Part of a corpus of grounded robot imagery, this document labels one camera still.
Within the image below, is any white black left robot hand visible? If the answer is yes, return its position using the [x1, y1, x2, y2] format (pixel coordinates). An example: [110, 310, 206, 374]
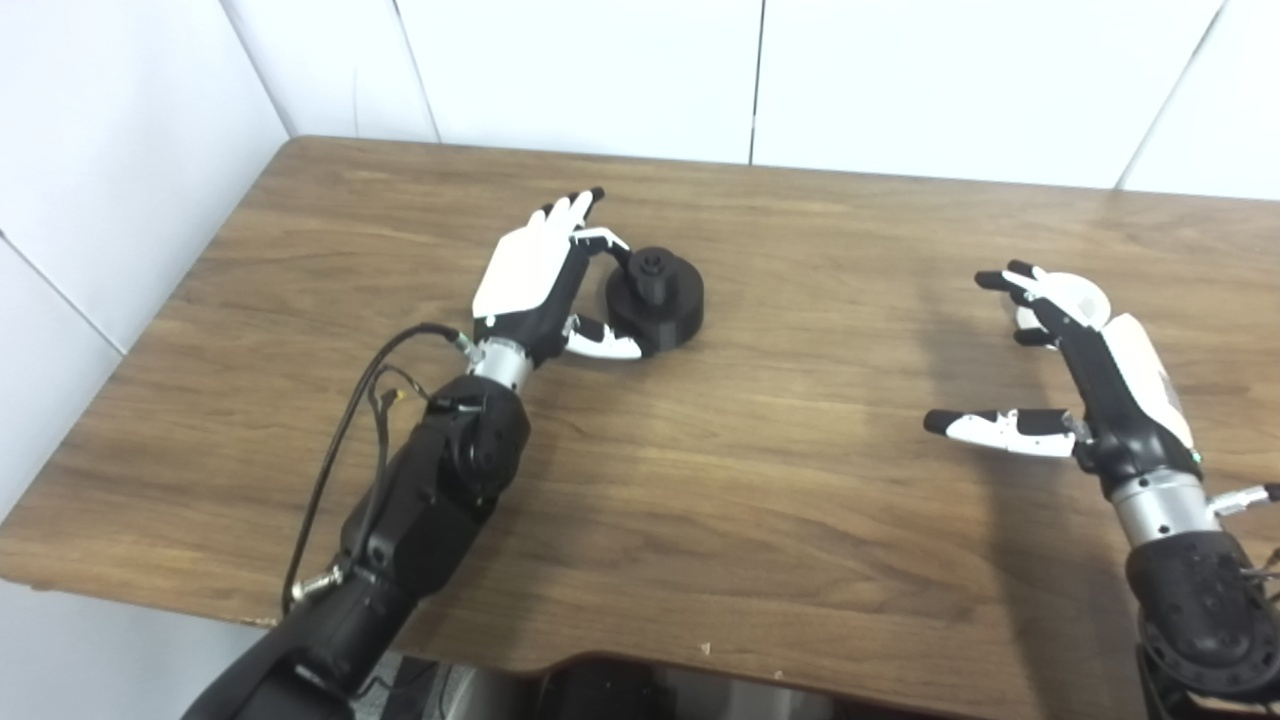
[472, 187, 643, 366]

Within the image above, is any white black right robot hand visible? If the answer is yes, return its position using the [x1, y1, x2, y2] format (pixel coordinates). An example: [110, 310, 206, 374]
[925, 260, 1198, 496]

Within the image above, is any white plastic ring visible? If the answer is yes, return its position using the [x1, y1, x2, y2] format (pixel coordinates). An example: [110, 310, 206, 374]
[1015, 272, 1113, 336]

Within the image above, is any round black plastic part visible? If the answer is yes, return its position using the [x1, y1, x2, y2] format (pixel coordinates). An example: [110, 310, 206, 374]
[604, 246, 706, 358]

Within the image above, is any dark robot torso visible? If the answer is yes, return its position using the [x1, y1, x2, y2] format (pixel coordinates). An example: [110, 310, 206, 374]
[380, 655, 901, 720]

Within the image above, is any thin wire with yellow tip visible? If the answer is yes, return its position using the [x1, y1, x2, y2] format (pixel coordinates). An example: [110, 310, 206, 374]
[366, 365, 433, 526]

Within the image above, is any thin black wire bundle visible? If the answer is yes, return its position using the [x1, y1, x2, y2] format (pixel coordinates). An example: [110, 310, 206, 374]
[1240, 548, 1280, 611]

